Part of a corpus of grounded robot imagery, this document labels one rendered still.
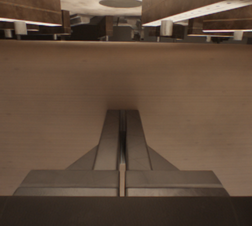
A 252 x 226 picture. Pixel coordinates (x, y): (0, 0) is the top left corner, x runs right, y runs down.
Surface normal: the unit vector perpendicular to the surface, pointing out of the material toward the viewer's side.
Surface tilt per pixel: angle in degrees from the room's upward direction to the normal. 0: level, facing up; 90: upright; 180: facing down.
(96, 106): 90
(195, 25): 90
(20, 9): 90
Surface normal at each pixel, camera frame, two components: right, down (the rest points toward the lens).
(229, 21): -0.51, 0.25
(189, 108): 0.05, 0.30
